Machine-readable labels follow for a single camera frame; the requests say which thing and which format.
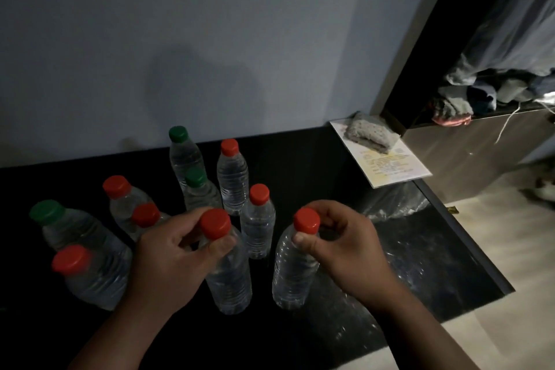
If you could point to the person's left forearm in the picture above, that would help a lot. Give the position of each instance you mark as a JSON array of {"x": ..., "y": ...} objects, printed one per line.
[{"x": 117, "y": 339}]

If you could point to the white printed paper sheet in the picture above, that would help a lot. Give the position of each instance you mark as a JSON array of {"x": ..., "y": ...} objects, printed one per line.
[{"x": 394, "y": 166}]

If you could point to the grey and pink cloth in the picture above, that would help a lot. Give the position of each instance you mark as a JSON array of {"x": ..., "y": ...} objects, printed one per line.
[{"x": 453, "y": 111}]

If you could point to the person's left hand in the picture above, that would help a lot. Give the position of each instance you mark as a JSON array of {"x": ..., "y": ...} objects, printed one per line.
[{"x": 164, "y": 270}]

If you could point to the black glossy table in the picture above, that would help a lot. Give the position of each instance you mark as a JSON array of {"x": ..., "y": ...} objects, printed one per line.
[{"x": 303, "y": 166}]

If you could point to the red cap water bottle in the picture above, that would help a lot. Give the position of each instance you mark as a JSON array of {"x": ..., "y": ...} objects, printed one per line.
[
  {"x": 119, "y": 205},
  {"x": 95, "y": 283},
  {"x": 146, "y": 215},
  {"x": 258, "y": 231},
  {"x": 232, "y": 287},
  {"x": 233, "y": 183},
  {"x": 290, "y": 283}
]

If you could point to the grey folded towel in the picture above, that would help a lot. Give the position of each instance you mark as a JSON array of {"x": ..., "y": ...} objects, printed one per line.
[{"x": 370, "y": 133}]

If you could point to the white paper cup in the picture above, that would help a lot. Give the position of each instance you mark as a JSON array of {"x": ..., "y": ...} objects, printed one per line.
[{"x": 514, "y": 90}]

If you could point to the small yellow black wrapper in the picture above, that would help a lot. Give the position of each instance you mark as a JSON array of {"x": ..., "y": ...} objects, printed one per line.
[{"x": 453, "y": 209}]

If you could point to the clear plastic cover sheet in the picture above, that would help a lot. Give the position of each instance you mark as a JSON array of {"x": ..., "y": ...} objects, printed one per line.
[{"x": 511, "y": 27}]

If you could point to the dark wood wardrobe unit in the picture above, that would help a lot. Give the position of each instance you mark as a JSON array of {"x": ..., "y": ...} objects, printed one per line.
[{"x": 468, "y": 153}]

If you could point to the person's right hand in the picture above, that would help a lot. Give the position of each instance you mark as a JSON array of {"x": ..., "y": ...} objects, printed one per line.
[{"x": 360, "y": 261}]

